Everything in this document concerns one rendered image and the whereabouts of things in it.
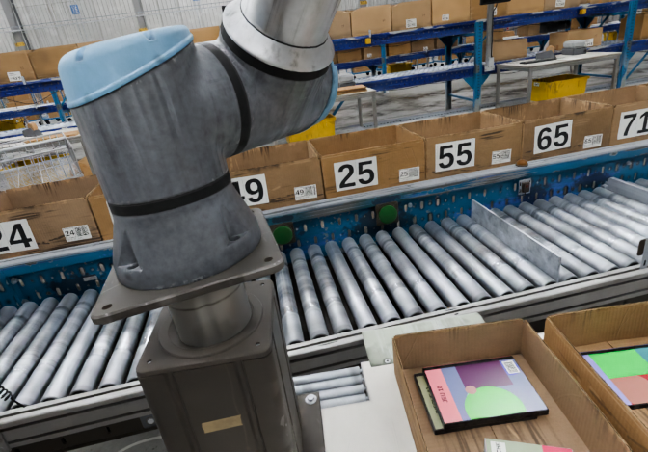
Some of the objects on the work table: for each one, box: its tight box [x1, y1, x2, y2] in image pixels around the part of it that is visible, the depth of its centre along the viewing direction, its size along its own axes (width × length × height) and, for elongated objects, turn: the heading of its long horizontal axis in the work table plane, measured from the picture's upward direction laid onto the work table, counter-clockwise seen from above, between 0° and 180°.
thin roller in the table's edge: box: [320, 393, 366, 409], centre depth 83 cm, size 2×28×2 cm, turn 111°
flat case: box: [414, 373, 537, 435], centre depth 79 cm, size 14×19×2 cm
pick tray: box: [392, 318, 634, 452], centre depth 69 cm, size 28×38×10 cm
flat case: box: [581, 344, 648, 410], centre depth 78 cm, size 14×19×2 cm
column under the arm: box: [136, 279, 326, 452], centre depth 66 cm, size 26×26×33 cm
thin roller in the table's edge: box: [295, 375, 363, 395], centre depth 88 cm, size 2×28×2 cm, turn 111°
